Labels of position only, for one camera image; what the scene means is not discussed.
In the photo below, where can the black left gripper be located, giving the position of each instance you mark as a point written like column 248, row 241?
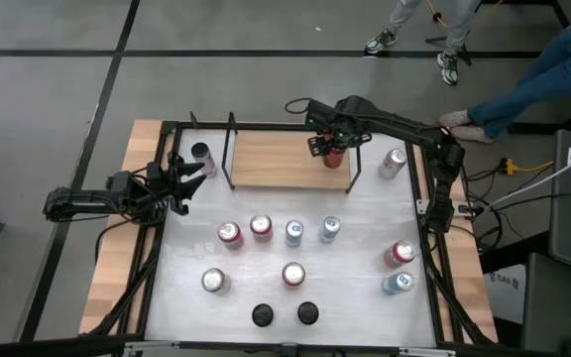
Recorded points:
column 159, row 183

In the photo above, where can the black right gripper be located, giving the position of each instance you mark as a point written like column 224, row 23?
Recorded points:
column 347, row 121

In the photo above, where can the red can with black graphic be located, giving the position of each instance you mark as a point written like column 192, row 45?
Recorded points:
column 333, row 159

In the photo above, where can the white Celsius can black lid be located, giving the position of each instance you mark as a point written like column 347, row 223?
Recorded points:
column 199, row 150
column 262, row 315
column 308, row 313

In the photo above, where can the silver Diet Coke can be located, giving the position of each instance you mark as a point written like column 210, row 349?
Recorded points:
column 393, row 161
column 212, row 280

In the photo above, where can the red Fanta can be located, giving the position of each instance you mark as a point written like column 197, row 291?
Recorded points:
column 229, row 233
column 402, row 252
column 261, row 225

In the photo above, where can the red soda can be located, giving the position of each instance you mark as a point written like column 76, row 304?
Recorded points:
column 293, row 274

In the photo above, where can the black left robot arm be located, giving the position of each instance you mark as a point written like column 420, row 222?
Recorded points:
column 82, row 201

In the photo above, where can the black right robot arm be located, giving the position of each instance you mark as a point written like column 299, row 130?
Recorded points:
column 404, row 130

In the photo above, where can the wooden tray board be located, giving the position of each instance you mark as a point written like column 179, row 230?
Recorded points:
column 275, row 161

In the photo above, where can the blue silver Red Bull can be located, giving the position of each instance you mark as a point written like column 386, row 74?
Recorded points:
column 294, row 230
column 400, row 281
column 330, row 225

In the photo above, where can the white table cover sheet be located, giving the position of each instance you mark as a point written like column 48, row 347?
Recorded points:
column 265, row 208

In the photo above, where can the person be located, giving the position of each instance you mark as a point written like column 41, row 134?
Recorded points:
column 459, row 30
column 553, row 74

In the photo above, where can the black furniture leg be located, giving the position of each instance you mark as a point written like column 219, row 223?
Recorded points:
column 538, row 128

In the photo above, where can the white printed box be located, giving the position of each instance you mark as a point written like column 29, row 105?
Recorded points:
column 506, row 292

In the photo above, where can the grey box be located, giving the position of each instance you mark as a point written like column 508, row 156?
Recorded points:
column 553, row 302

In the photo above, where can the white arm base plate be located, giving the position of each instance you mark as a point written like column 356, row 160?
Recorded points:
column 421, row 206

